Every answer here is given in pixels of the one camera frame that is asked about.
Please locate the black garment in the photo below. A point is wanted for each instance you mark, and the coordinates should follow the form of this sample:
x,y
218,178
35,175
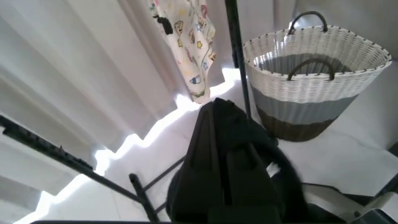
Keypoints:
x,y
242,130

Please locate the white laundry basket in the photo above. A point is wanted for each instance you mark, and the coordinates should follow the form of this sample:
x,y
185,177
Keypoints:
x,y
311,90

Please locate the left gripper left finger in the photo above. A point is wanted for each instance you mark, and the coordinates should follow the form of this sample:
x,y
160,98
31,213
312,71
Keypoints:
x,y
202,189

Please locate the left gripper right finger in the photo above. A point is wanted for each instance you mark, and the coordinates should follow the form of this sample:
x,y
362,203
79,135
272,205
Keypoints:
x,y
248,186

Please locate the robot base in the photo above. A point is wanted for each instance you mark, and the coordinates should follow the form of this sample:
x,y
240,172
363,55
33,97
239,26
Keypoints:
x,y
357,205

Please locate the cream printed garment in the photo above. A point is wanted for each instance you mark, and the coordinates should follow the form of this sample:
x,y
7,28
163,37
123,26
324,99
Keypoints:
x,y
189,40

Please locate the white curtain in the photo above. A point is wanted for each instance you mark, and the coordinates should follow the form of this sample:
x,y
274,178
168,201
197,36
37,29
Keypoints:
x,y
77,62

